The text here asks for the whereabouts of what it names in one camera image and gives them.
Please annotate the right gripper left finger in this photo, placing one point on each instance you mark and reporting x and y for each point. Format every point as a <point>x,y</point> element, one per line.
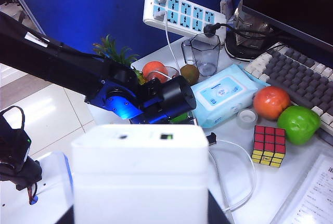
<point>69,217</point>

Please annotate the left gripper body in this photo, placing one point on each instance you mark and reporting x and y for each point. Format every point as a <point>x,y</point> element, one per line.
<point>151,118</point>

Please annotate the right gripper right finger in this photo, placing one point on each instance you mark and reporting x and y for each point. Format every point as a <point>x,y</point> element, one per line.
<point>214,213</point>

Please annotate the white charging base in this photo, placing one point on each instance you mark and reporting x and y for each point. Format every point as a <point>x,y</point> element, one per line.
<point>140,177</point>

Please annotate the white robot base platform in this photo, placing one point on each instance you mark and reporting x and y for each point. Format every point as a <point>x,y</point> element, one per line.
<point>52,195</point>

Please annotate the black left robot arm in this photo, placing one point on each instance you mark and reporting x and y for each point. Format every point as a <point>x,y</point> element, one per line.
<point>52,63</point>

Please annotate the black cylindrical wrist module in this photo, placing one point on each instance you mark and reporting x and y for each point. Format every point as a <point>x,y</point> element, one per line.
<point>179,94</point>

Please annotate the clear cup with red print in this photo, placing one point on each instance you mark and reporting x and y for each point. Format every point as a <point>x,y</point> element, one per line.
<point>173,74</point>

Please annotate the small orange fruit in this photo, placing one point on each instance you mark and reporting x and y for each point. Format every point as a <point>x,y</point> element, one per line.
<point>153,68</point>

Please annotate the brown kiwi fruit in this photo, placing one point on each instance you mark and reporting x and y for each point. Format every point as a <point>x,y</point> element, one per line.
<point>190,74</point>

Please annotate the light blue wet wipes pack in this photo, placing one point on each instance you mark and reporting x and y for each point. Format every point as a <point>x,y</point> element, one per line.
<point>223,96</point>

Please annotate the faceted clear plastic cup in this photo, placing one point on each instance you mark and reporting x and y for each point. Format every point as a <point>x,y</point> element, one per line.
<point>205,52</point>

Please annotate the Rubik's cube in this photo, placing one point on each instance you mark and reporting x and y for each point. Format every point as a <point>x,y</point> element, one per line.
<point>269,146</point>

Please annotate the light blue tape roll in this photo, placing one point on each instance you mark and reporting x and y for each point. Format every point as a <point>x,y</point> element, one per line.
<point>247,118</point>

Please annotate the document in clear sleeve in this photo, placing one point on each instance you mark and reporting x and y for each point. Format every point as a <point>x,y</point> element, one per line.
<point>312,195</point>

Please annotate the white power strip blue sockets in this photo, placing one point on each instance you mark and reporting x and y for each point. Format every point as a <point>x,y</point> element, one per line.
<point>182,13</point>

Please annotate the orange-red round fruit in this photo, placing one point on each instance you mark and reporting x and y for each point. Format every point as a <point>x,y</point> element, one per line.
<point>271,103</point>

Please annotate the green apple without stem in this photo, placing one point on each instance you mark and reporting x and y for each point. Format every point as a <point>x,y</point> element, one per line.
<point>299,125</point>

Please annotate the white and grey keyboard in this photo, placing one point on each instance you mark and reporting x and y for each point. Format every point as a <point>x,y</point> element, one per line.
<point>294,73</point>

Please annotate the black computer monitor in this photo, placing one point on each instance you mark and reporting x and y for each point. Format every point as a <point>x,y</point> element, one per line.
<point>299,0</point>

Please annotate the small grey wall charger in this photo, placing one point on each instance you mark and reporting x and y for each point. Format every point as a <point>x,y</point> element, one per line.
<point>159,13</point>

